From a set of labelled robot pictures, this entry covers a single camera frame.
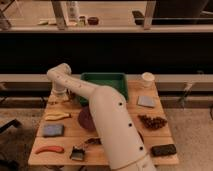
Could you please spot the small jar on shelf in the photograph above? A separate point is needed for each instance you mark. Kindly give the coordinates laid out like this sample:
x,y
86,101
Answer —
x,y
82,21

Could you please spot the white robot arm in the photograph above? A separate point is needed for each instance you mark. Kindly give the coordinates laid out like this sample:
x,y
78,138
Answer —
x,y
123,147

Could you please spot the green plastic tray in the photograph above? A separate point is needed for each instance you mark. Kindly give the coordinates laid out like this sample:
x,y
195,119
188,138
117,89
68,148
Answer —
x,y
115,80

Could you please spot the grey blue cloth square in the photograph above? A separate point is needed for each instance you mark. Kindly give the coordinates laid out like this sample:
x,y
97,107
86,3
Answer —
x,y
146,101

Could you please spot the white bottle on shelf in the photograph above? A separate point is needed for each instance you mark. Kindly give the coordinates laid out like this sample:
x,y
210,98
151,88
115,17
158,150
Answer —
x,y
73,12

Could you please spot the white paper cup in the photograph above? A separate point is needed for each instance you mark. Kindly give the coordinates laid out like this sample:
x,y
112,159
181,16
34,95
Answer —
x,y
147,79

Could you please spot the dark red bowl on shelf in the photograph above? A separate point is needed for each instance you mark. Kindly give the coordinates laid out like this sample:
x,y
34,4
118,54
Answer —
x,y
93,20

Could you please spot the pale object on shelf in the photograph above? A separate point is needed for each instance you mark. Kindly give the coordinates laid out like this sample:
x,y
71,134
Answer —
x,y
47,22

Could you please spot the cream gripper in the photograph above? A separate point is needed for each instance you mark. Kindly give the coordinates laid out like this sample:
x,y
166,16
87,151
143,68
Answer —
x,y
61,98

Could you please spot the purple bowl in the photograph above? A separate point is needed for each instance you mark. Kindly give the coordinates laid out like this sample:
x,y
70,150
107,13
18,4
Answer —
x,y
85,119

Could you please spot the black rectangular remote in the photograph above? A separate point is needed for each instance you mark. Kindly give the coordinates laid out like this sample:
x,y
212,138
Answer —
x,y
163,150

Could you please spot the yellow banana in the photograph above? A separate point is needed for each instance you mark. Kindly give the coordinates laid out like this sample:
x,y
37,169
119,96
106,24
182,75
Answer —
x,y
55,117

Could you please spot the blue sponge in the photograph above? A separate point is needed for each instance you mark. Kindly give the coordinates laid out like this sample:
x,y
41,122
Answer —
x,y
53,130

